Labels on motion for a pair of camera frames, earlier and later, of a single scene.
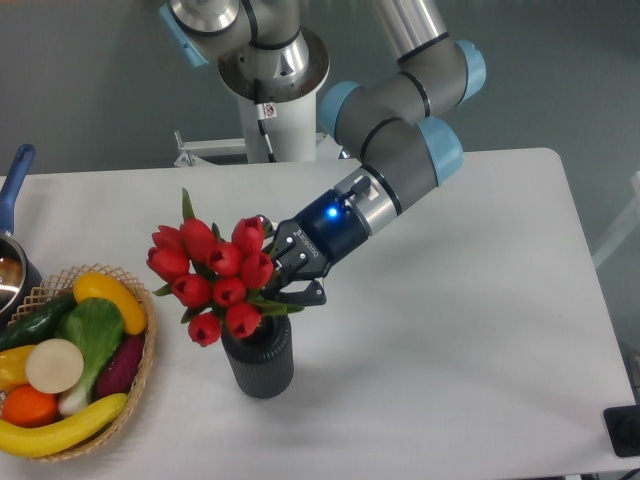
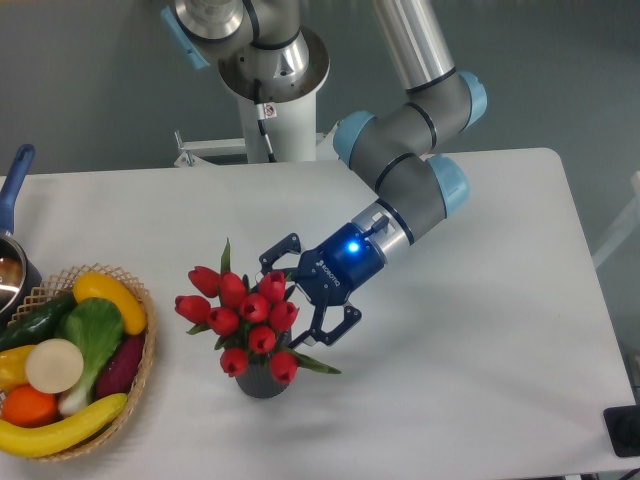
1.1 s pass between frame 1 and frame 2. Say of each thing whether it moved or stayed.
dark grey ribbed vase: stayed
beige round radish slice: stayed
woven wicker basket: stayed
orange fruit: stayed
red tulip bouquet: moved
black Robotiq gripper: moved
